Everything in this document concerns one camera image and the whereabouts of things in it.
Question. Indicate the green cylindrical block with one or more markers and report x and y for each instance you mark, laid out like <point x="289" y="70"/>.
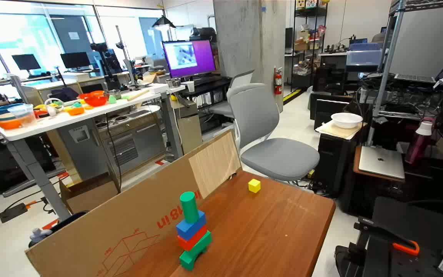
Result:
<point x="188" y="204"/>

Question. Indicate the yellow cube block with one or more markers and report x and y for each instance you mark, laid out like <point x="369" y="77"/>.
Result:
<point x="254" y="184"/>

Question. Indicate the blue rectangular block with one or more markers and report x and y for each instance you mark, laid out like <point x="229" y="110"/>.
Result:
<point x="191" y="226"/>

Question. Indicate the red rectangular block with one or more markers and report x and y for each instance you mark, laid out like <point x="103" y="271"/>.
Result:
<point x="185" y="241"/>

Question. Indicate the green bridge block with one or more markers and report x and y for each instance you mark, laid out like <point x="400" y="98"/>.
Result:
<point x="188" y="258"/>

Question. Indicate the white standing desk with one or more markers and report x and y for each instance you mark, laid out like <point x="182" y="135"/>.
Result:
<point x="68" y="120"/>

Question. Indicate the grey office chair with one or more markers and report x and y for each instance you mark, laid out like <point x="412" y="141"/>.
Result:
<point x="262" y="138"/>

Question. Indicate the red fire extinguisher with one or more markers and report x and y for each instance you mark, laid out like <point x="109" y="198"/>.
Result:
<point x="277" y="81"/>

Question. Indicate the monitor with purple screen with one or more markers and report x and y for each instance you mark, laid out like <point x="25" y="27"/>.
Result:
<point x="189" y="57"/>

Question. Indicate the brown cardboard panel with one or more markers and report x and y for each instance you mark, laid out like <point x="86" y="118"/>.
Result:
<point x="129" y="220"/>

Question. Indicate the white bowl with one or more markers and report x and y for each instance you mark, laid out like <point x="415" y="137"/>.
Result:
<point x="346" y="118"/>

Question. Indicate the black metal shelf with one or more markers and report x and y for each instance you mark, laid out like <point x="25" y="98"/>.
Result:
<point x="309" y="46"/>

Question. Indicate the black pendant lamp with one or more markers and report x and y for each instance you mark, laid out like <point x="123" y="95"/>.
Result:
<point x="163" y="21"/>

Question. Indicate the red plastic bowl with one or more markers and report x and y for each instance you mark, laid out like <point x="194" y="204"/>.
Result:
<point x="94" y="97"/>

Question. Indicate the open cardboard box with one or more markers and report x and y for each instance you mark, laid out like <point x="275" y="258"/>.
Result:
<point x="88" y="192"/>

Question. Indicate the silver laptop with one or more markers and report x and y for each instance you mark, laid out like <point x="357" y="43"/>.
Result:
<point x="381" y="161"/>

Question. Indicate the blue storage crate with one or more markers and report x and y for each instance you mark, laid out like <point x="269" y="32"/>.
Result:
<point x="363" y="54"/>

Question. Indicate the small black monitor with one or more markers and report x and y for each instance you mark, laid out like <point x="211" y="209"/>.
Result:
<point x="26" y="61"/>
<point x="75" y="58"/>

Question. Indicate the dark red bottle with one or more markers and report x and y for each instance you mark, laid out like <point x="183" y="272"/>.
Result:
<point x="417" y="146"/>

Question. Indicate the orange plastic container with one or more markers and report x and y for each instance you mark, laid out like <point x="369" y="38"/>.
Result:
<point x="15" y="121"/>

